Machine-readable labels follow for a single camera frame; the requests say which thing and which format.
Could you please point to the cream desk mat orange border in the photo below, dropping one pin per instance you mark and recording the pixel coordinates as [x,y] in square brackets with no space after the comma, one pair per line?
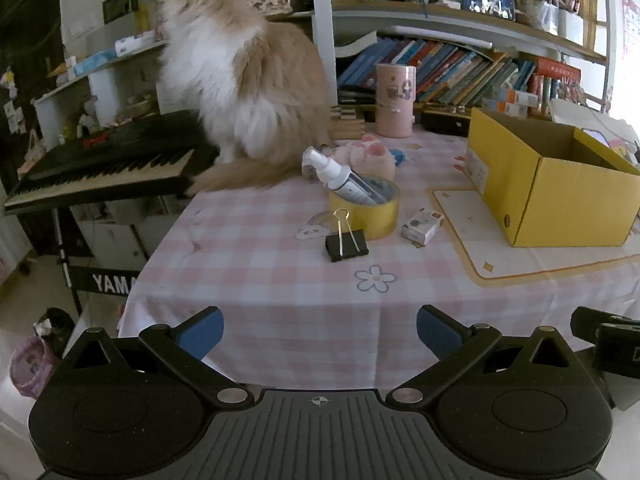
[500,260]

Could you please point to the pink cylindrical container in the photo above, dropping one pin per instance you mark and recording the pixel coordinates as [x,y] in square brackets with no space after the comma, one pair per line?
[395,110]

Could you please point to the yellow tape roll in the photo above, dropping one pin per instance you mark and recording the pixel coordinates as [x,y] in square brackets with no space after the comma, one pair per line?
[367,222]

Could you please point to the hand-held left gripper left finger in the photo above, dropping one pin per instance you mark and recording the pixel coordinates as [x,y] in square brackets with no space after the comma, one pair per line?
[200,332]

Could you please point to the white shelf unit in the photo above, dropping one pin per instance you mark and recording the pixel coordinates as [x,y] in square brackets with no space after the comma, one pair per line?
[55,115]

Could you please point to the orange and white small boxes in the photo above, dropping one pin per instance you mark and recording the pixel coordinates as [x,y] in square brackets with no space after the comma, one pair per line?
[515,102]

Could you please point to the pink paw plush toy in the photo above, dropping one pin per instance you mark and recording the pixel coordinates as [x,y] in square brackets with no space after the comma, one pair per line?
[370,157]

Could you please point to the black electronic piano keyboard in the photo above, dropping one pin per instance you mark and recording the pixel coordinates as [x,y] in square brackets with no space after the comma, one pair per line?
[100,160]

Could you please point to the white drawer cabinet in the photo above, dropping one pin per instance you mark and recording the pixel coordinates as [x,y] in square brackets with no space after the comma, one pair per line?
[115,240]

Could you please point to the desktop with pink checked tablecloth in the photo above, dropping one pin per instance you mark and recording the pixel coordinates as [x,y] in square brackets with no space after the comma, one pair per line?
[280,285]

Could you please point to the yellow cardboard box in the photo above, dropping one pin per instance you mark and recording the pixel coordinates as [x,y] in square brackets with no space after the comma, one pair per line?
[575,205]

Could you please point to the black keyboard stand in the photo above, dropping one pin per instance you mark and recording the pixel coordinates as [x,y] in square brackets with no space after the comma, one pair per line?
[107,282]

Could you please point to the stack of wooden blocks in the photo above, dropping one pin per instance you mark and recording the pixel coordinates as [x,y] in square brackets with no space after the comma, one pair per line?
[347,125]

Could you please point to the dark picture frame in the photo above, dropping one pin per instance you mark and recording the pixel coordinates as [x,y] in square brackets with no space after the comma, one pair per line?
[120,5]

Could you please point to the stack of white papers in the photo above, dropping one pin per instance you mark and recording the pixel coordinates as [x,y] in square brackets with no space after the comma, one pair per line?
[580,112]

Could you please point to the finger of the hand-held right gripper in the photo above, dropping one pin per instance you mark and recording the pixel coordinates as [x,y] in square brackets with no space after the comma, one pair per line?
[585,325]

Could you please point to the pink wall poster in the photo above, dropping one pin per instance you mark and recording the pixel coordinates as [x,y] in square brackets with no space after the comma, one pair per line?
[631,25]

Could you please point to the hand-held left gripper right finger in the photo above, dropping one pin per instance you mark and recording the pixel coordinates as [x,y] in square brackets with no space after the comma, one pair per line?
[437,332]

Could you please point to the row of leaning books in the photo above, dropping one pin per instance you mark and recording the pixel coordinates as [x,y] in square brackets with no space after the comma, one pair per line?
[450,67]

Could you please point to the small white staple box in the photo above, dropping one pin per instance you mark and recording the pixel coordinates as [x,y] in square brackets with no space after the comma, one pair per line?
[420,228]

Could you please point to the black binder clip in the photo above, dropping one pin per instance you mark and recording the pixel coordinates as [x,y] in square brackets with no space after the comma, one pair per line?
[346,248]

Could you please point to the white paper gift bags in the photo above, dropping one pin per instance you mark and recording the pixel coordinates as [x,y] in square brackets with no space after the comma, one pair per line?
[560,20]

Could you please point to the fluffy cream and white cat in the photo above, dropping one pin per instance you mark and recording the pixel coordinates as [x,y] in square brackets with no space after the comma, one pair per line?
[240,75]

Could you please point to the white spray bottle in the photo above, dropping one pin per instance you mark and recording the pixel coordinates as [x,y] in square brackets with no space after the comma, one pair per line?
[330,167]

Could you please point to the wooden bookshelf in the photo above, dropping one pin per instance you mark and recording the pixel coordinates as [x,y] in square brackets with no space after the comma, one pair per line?
[450,21]

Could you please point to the small blue toy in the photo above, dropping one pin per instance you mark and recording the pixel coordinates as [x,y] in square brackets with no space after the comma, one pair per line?
[398,156]

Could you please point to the black floor bag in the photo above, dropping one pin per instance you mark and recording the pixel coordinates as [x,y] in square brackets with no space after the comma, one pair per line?
[57,325]

